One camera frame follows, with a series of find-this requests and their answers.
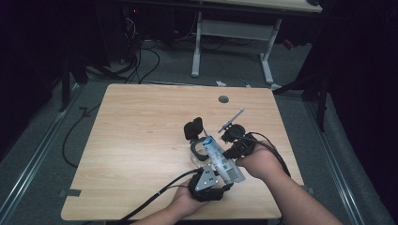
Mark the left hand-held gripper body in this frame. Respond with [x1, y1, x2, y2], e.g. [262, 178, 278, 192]
[187, 164, 224, 203]

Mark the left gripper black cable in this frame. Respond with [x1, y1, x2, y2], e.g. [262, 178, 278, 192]
[117, 167, 205, 223]

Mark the black stand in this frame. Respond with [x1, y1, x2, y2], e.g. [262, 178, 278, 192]
[271, 69, 331, 133]
[57, 55, 90, 113]

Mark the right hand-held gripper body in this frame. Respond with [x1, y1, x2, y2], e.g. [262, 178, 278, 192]
[217, 107, 260, 159]

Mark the person's right hand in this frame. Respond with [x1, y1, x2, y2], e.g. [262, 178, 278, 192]
[235, 141, 284, 181]

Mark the metal floor rail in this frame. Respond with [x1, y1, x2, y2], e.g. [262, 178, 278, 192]
[303, 100, 366, 225]
[0, 83, 84, 221]

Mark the person's left hand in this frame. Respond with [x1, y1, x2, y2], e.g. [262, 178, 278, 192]
[173, 183, 211, 218]

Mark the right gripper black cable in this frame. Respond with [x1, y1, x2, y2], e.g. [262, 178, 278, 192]
[233, 131, 293, 178]

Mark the white and blue bag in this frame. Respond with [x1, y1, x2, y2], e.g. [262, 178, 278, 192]
[201, 134, 248, 185]

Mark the clear jar with black lid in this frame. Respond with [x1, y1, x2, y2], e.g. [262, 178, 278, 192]
[183, 116, 218, 170]

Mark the desk with white metal legs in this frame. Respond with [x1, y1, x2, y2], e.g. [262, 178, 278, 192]
[125, 0, 323, 86]

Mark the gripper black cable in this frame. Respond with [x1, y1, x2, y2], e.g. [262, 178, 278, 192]
[233, 131, 293, 178]
[117, 167, 205, 223]

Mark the black floor cable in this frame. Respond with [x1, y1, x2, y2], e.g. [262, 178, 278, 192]
[61, 102, 101, 169]

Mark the bundle of black cables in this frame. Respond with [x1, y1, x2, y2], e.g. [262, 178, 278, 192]
[120, 15, 161, 85]

